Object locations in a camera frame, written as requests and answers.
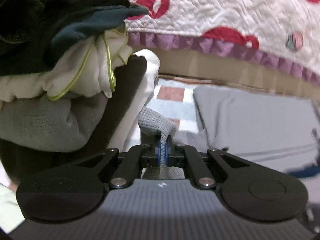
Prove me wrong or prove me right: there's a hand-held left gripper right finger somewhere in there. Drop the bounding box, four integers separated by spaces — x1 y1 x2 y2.
163 142 250 189

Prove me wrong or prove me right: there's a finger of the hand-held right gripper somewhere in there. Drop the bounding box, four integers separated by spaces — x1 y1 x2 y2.
286 165 320 180

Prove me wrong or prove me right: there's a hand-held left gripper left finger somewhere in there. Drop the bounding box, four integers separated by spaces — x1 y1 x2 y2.
76 140 161 189

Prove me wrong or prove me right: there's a grey waffle knit garment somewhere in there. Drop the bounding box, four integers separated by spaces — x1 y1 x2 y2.
136 86 320 180

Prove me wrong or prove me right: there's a stack of folded clothes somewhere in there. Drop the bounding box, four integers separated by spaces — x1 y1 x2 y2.
0 55 148 188

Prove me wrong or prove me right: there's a printed cartoon floor mat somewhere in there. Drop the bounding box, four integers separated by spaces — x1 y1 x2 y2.
144 77 203 134

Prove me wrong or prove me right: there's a cream garment with yellow trim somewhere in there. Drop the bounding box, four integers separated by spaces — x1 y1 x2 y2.
0 29 133 103

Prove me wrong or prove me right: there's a grey-green folded garment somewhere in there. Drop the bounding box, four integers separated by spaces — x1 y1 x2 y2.
0 94 111 153

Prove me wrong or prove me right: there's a dark teal folded garment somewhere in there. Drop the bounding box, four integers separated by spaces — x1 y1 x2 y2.
51 5 149 55

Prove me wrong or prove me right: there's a light green quilt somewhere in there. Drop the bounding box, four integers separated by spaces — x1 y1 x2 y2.
0 182 26 233

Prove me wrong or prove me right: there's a white quilted bedspread red print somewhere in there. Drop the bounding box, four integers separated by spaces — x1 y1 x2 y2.
124 0 320 84

